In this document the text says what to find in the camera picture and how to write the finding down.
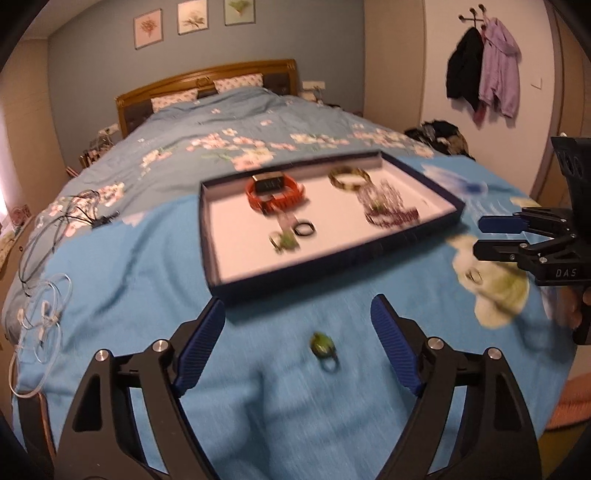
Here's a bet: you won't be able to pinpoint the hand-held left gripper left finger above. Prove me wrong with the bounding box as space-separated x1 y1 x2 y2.
54 298 227 480

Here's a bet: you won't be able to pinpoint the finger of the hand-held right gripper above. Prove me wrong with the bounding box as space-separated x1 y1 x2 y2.
478 208 575 241
473 240 550 267

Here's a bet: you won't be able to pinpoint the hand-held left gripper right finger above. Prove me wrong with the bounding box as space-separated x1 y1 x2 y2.
369 294 541 480

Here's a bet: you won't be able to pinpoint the green stone ring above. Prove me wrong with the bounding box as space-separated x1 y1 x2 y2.
269 231 300 254
309 332 340 372

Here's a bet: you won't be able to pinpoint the dark blue jewelry tray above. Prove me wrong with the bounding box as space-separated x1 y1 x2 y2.
199 150 466 304

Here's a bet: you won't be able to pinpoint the purple beaded bracelet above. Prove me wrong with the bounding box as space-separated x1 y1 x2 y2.
365 207 421 228

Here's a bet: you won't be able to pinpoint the clear crystal bead bracelet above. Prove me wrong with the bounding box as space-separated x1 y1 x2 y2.
355 180 407 215

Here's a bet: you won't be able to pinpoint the person's right hand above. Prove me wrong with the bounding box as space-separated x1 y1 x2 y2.
556 286 586 329

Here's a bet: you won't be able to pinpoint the light blue blanket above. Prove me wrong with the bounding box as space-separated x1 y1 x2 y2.
9 152 578 480

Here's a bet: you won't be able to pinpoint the pile of dark clothes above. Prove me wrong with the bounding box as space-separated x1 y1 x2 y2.
405 120 476 160

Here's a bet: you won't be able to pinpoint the pink floor mat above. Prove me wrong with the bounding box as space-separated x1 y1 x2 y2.
545 376 587 430

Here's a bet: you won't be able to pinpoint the purple jacket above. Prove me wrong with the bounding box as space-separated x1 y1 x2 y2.
478 17 522 118

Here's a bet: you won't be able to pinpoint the black jacket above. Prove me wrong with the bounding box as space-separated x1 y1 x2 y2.
445 27 485 114

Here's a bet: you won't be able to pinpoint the green yellow bangle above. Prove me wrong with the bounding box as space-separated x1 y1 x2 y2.
329 167 372 191

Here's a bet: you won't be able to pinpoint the orange smartwatch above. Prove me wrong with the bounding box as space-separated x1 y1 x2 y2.
246 172 308 215

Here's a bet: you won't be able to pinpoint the white earphones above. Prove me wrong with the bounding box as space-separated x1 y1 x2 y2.
8 272 75 400

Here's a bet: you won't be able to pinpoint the nightstand clutter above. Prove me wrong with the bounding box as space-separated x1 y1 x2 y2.
78 134 116 169

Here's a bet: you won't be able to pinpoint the pink floral cloth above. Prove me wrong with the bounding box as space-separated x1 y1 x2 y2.
9 205 35 227

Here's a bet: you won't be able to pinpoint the floral blue duvet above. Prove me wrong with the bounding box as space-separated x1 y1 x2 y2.
0 88 476 296

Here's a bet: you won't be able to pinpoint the floral pillow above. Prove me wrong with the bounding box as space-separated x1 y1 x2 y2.
151 89 199 113
213 74 264 92

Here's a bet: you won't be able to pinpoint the wooden bed headboard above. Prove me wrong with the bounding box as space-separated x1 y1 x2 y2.
115 58 298 137

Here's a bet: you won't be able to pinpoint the framed flower picture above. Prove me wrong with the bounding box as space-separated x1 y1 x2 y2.
224 0 256 26
177 0 207 35
134 8 163 49

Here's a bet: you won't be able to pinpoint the black charger cable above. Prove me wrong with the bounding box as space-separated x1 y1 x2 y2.
18 189 122 296

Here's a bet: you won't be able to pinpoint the wall coat hook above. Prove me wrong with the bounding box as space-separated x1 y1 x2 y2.
458 4 490 24

